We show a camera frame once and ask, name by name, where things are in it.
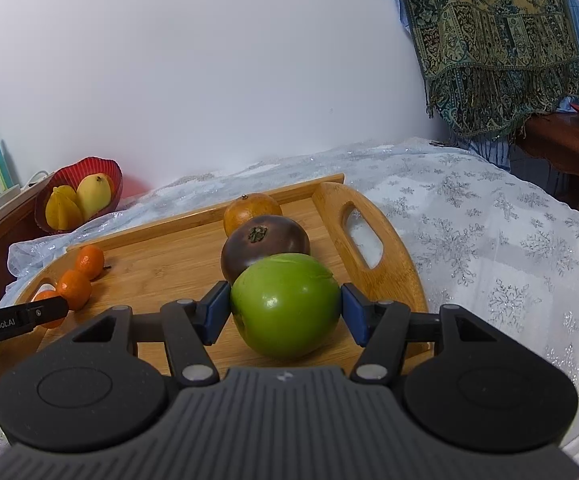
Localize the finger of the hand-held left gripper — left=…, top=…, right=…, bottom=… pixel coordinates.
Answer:
left=26, top=296, right=69, bottom=329

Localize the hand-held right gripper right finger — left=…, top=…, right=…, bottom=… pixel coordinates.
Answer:
left=342, top=282, right=507, bottom=388

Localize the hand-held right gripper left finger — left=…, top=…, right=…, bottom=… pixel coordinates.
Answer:
left=72, top=281, right=233, bottom=388

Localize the small mandarin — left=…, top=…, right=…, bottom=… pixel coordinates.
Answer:
left=76, top=245, right=105, bottom=281
left=56, top=269, right=93, bottom=311
left=32, top=290, right=68, bottom=330

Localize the wooden serving tray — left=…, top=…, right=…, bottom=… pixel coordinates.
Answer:
left=0, top=173, right=429, bottom=396

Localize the green round fruit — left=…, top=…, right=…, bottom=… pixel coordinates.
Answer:
left=230, top=253, right=343, bottom=359

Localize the dark purple tomato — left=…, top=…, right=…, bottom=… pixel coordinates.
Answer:
left=220, top=214, right=311, bottom=286

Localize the large orange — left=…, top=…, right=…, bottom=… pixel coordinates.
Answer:
left=223, top=193, right=283, bottom=237

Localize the yellow starfruit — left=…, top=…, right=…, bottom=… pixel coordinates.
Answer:
left=46, top=186, right=84, bottom=229

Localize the white plastic tray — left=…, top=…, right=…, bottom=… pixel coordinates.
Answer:
left=0, top=172, right=53, bottom=233

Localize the yellow mango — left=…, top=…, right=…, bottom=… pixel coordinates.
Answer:
left=76, top=173, right=113, bottom=221

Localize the red fruit bowl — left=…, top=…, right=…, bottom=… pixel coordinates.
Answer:
left=34, top=157, right=124, bottom=235

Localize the sheer snowflake tablecloth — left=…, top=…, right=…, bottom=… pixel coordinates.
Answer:
left=0, top=140, right=579, bottom=466

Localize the dark wooden side table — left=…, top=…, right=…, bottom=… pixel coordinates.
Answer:
left=514, top=110, right=579, bottom=233

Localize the patterned fringed shawl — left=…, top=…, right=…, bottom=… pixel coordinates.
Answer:
left=388, top=0, right=579, bottom=138

